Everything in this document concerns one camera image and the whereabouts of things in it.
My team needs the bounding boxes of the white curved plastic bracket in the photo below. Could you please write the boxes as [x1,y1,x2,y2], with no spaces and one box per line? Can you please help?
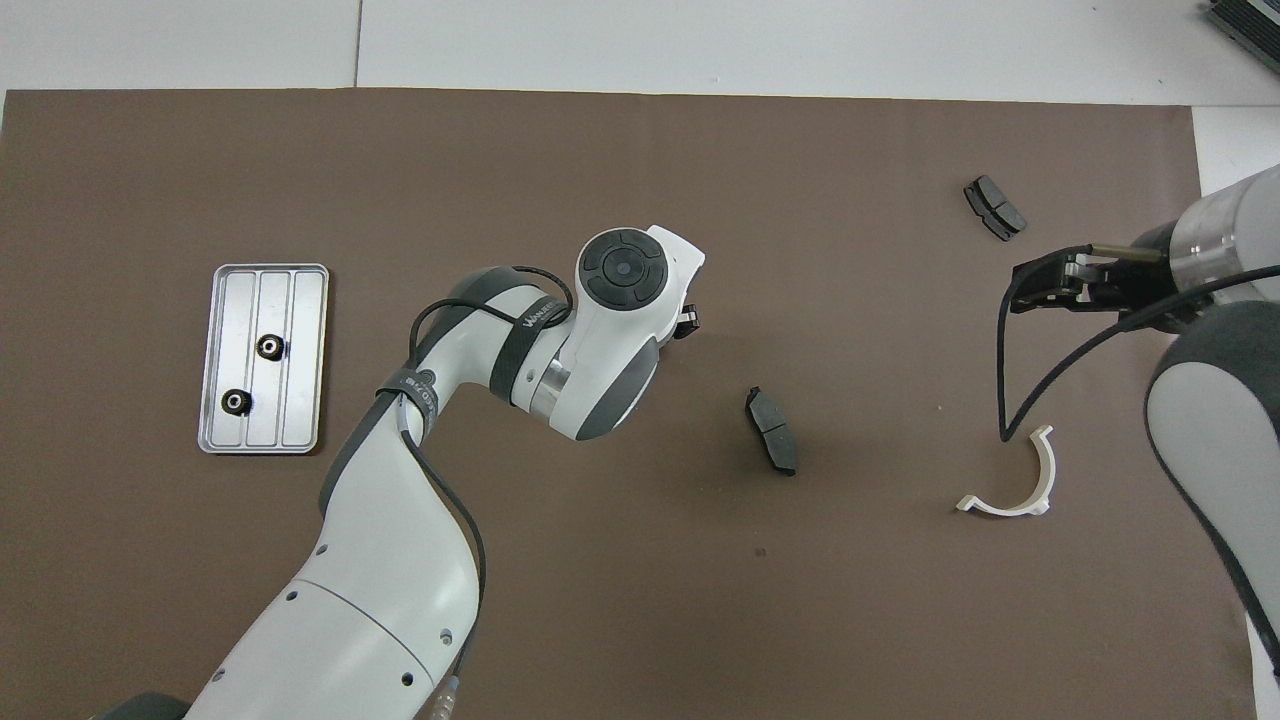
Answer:
[955,425,1057,518]

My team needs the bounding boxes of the brown paper table mat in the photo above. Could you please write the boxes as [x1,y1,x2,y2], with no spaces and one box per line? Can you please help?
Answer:
[0,88,1251,720]

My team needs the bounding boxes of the dark grey ribbed device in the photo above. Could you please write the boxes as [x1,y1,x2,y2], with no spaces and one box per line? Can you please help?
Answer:
[1203,0,1280,73]

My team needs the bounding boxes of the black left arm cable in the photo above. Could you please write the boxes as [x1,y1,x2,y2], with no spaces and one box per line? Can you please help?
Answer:
[400,263,577,720]

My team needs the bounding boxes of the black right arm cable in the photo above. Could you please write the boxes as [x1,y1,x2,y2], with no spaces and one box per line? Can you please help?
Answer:
[997,243,1280,443]

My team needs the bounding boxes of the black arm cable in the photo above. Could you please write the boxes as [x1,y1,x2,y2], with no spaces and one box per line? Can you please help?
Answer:
[997,243,1280,443]
[400,263,577,720]

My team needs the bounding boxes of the silver metal tray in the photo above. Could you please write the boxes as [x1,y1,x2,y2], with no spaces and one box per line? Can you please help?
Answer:
[197,263,331,457]

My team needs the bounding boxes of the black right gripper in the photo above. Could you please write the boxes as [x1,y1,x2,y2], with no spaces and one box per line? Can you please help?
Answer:
[1010,225,1196,331]

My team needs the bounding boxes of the dark grey brake pad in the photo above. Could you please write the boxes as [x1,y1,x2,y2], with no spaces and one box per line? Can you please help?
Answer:
[963,175,1029,243]
[746,386,799,478]

